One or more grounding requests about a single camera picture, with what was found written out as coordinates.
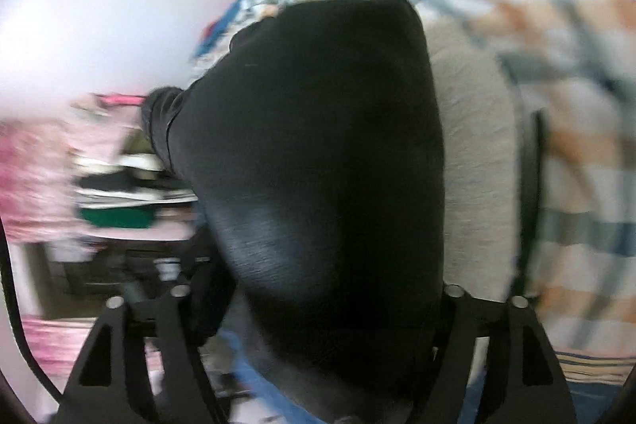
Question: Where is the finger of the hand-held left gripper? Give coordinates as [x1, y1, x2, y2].
[186, 255, 237, 348]

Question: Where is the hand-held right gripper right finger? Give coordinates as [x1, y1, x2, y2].
[412, 284, 580, 424]

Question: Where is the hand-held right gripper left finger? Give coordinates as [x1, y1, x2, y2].
[57, 284, 219, 424]

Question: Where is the black leather jacket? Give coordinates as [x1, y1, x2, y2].
[139, 0, 448, 424]

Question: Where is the pile of clothes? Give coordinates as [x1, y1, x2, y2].
[0, 91, 200, 246]

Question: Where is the dark green striped-trim garment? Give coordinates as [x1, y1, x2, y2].
[517, 108, 547, 296]

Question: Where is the white fluffy garment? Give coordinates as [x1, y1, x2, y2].
[425, 19, 527, 300]

